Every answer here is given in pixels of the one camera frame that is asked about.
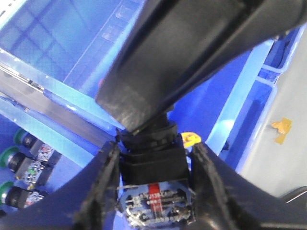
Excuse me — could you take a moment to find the blue plastic crate left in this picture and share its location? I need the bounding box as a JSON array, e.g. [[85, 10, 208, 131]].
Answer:
[[0, 23, 279, 230]]

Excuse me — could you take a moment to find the yellow push button switch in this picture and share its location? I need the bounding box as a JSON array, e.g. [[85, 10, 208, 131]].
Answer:
[[181, 132, 201, 148]]

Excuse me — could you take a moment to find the blue plastic crate right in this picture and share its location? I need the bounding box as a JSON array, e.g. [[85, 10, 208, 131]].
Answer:
[[0, 0, 145, 131]]

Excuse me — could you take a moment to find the blue plastic crate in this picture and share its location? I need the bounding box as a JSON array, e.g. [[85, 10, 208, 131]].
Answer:
[[0, 0, 145, 131], [0, 23, 279, 230]]

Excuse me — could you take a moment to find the green push button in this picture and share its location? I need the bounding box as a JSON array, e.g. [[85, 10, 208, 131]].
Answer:
[[0, 146, 53, 188], [0, 181, 48, 209]]

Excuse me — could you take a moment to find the yellow tape scrap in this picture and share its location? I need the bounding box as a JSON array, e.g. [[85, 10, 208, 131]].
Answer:
[[271, 117, 293, 145]]

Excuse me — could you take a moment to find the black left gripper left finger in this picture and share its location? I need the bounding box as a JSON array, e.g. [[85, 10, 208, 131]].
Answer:
[[0, 140, 307, 230]]

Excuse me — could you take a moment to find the green push button switch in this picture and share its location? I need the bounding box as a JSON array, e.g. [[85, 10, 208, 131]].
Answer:
[[13, 128, 55, 162]]

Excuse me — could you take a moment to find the red push button switch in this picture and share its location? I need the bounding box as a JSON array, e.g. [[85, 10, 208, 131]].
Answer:
[[118, 114, 195, 230]]

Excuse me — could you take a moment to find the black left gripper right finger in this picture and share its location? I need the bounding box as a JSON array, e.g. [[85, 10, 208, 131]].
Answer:
[[95, 0, 307, 132]]

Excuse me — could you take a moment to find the metal divider bar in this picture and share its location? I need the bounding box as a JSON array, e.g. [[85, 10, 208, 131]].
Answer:
[[0, 65, 114, 147]]

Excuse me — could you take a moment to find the blue crate rear left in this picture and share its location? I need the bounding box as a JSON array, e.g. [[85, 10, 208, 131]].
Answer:
[[258, 24, 307, 83]]

